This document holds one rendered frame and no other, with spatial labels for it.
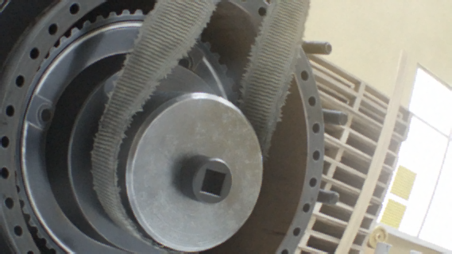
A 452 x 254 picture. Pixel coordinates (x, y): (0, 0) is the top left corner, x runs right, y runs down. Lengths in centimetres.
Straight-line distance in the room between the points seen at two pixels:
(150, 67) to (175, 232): 14
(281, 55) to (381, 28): 542
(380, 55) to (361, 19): 40
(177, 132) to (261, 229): 24
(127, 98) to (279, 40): 17
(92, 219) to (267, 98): 21
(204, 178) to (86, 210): 13
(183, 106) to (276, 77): 12
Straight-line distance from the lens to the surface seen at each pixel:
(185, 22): 57
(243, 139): 58
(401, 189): 604
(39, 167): 64
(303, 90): 70
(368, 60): 587
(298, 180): 72
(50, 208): 66
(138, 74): 56
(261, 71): 63
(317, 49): 74
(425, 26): 639
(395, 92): 443
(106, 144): 55
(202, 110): 55
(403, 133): 447
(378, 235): 561
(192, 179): 53
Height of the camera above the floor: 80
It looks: 10 degrees up
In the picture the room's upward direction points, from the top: 22 degrees clockwise
